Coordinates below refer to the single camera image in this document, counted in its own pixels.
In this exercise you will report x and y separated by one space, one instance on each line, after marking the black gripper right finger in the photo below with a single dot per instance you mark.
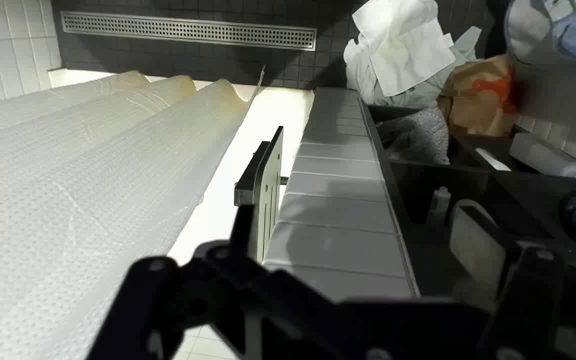
495 267

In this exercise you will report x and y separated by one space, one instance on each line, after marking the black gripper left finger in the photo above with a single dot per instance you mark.
254 180

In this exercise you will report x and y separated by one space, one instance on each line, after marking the white shower curtain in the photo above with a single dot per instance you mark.
68 200

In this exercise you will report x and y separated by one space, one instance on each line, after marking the black shelf unit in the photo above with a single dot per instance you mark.
521 191

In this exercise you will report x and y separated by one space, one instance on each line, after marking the white lotion pump bottle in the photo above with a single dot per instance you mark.
548 155

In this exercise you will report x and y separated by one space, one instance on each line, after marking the long metal floor drain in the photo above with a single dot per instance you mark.
188 31

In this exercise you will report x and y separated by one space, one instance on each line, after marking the crumpled white paper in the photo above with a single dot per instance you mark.
400 47

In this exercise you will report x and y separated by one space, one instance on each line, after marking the green blue patterned towel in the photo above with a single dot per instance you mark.
569 32

